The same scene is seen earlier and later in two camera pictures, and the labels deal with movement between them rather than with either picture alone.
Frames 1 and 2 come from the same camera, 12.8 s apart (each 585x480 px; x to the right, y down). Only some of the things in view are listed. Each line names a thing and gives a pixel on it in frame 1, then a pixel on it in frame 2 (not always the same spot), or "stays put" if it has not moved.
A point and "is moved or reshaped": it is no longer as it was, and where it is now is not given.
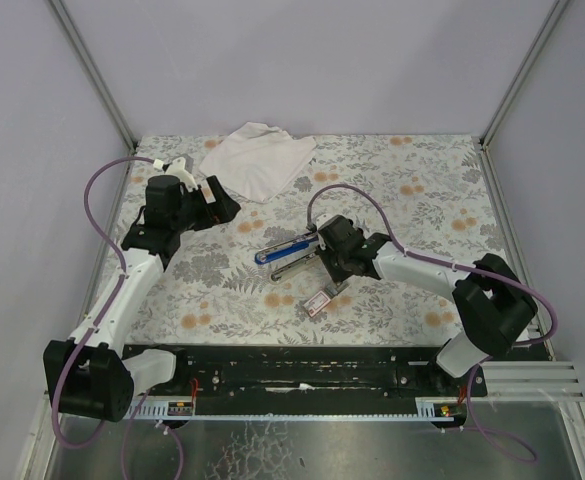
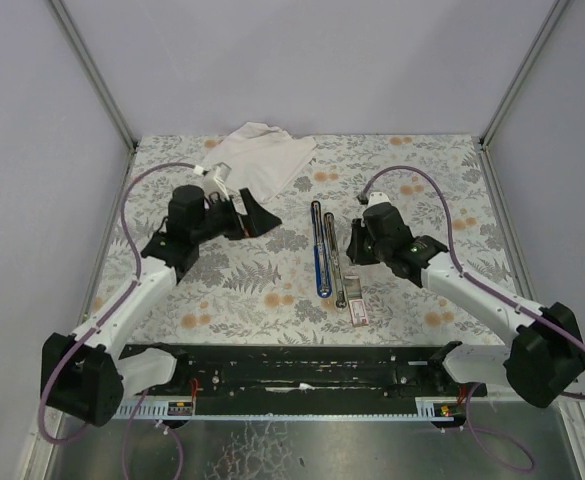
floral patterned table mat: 428,194 stays put
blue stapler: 287,249 → 323,280
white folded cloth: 256,162 stays put
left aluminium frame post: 94,74 stays put
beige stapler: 294,267 is moved or reshaped
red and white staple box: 317,303 → 354,295
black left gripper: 212,203 → 239,220
